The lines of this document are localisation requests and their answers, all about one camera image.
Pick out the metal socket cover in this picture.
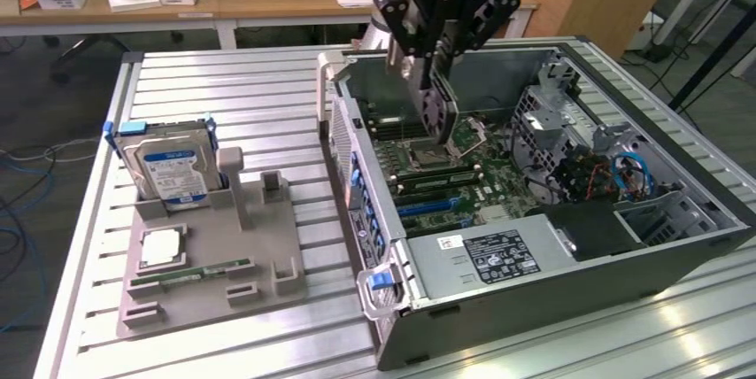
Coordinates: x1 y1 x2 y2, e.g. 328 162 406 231
451 116 491 155

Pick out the metal disk bay cage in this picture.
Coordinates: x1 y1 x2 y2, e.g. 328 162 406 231
511 84 599 168

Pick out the CPU socket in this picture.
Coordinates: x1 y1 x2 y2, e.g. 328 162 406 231
406 138 454 170

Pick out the black slanted stand pole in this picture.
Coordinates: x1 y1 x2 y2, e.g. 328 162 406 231
667 0 756 112

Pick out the green motherboard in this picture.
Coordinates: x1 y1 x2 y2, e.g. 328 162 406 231
358 99 544 238

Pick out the long black expansion slot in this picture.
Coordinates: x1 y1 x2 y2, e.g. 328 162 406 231
394 187 474 206

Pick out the blue expansion slot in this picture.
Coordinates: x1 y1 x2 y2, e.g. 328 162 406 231
396 198 470 217

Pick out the hard disk drive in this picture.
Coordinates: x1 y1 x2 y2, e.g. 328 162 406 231
103 112 223 190

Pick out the hard disk blue label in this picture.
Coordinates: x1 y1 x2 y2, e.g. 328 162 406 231
115 129 215 213

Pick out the black office chair base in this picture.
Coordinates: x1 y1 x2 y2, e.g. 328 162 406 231
50 35 131 84

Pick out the grey parts rack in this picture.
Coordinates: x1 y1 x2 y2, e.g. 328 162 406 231
116 146 310 341

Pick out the grey power supply unit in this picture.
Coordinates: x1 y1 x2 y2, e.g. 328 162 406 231
404 213 579 301

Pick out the dark grey PC case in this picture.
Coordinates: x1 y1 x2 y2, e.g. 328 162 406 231
316 35 751 372

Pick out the silver CPU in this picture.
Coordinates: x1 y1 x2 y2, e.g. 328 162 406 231
140 230 186 266

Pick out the blue disk wire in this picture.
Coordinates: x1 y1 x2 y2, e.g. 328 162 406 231
611 152 656 197

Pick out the blue floor cable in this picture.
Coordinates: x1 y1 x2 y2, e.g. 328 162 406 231
0 152 58 334

